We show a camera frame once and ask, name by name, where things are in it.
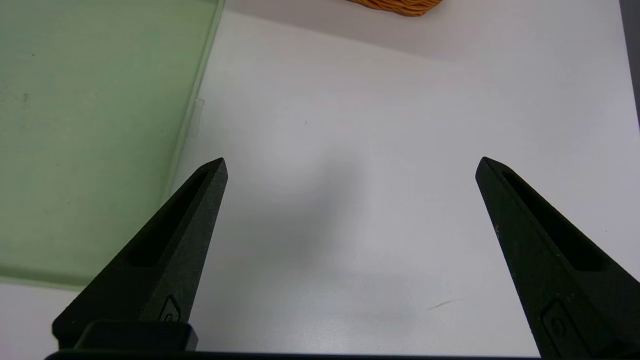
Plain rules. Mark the light green plastic tray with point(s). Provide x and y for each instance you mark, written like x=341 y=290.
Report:
x=75 y=125

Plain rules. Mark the orange wicker basket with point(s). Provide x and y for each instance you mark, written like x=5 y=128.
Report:
x=400 y=6

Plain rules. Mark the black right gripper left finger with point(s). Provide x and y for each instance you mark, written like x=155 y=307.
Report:
x=175 y=280

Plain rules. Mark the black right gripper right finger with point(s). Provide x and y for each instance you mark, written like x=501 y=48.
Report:
x=540 y=260

